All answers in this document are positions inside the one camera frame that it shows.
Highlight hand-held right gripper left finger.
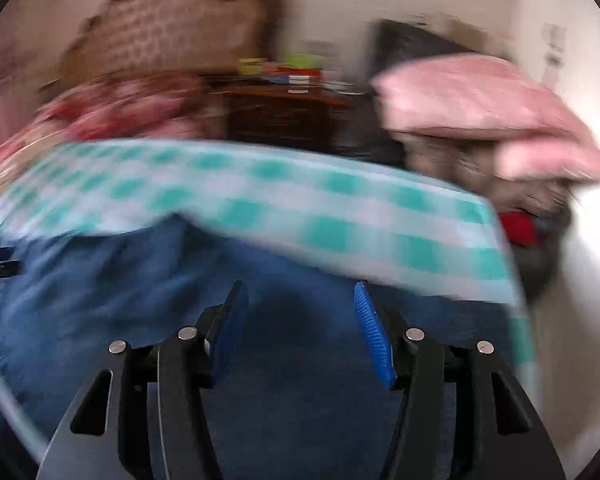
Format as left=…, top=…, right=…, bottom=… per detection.
left=36, top=280, right=250, bottom=480

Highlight teal checked bed sheet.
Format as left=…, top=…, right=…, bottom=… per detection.
left=0, top=139, right=537, bottom=461

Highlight dark blue towel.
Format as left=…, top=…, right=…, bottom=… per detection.
left=0, top=212, right=518, bottom=480

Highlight small pink pillow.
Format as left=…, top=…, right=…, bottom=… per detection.
left=495, top=135, right=600, bottom=183

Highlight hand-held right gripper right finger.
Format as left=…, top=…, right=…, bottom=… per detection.
left=354, top=280, right=567, bottom=480

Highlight black leather chair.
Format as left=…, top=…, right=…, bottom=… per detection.
left=335, top=19, right=481, bottom=161

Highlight colourful items on nightstand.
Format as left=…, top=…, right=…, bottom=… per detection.
left=262, top=62, right=322, bottom=84

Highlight red floral pillow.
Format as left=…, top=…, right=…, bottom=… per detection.
left=0, top=72, right=221, bottom=181

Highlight dark grey cloth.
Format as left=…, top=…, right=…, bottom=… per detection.
left=510, top=200, right=575, bottom=302

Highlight large pink pillow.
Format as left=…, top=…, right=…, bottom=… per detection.
left=372, top=54, right=598, bottom=143

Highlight green plastic item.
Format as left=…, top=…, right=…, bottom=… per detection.
left=285, top=54, right=326, bottom=70

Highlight brown tufted headboard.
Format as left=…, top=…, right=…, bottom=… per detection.
left=57, top=0, right=281, bottom=91

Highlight red cloth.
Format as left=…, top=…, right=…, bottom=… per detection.
left=497, top=211, right=538, bottom=248

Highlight dark wooden nightstand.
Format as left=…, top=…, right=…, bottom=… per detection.
left=207, top=82, right=351, bottom=153

